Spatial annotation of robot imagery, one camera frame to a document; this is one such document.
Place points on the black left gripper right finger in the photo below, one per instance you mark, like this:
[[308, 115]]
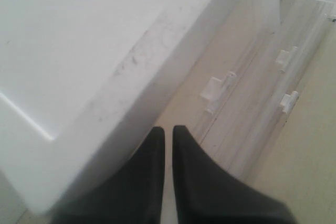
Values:
[[205, 193]]

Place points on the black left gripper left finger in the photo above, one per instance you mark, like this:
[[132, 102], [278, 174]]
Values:
[[132, 195]]

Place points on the middle wide drawer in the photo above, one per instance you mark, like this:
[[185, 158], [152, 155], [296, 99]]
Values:
[[253, 104]]

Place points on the wide drawer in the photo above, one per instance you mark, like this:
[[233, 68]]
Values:
[[253, 104], [283, 103]]

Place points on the white translucent drawer cabinet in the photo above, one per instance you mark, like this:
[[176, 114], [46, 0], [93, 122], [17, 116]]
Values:
[[82, 81]]

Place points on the top left small drawer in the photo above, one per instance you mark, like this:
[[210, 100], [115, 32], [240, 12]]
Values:
[[211, 82]]

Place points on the bottom wide drawer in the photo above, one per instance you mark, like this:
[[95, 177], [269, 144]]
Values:
[[283, 103]]

